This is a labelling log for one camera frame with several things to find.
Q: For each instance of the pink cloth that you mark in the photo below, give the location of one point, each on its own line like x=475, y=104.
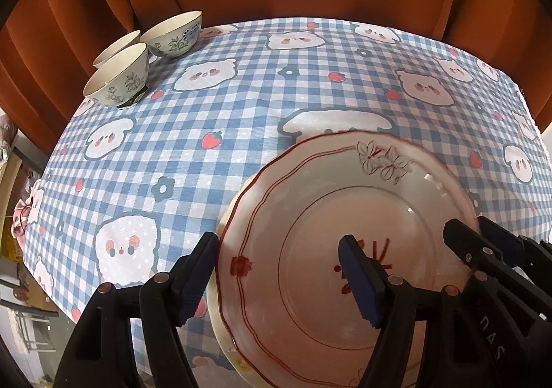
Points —
x=21, y=217

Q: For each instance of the cardboard box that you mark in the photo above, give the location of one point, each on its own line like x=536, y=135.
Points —
x=28, y=297

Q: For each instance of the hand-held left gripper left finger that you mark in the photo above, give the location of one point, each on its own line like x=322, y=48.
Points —
x=198, y=280

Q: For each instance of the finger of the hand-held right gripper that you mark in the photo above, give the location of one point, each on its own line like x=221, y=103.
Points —
x=502, y=239
x=463, y=243

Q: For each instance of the red-rimmed scalloped plate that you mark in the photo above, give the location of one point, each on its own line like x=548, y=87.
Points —
x=302, y=220

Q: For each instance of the blue checked bear tablecloth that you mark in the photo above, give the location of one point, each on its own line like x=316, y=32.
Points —
x=194, y=120

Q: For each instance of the white lace cloth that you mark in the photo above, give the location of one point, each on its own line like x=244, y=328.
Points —
x=6, y=133

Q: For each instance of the wooden furniture edge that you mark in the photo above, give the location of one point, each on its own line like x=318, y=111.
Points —
x=11, y=176

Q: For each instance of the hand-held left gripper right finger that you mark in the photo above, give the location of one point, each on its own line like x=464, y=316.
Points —
x=358, y=280

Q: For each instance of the floral ceramic bowl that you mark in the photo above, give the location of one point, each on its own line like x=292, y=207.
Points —
x=116, y=77
x=172, y=36
x=114, y=47

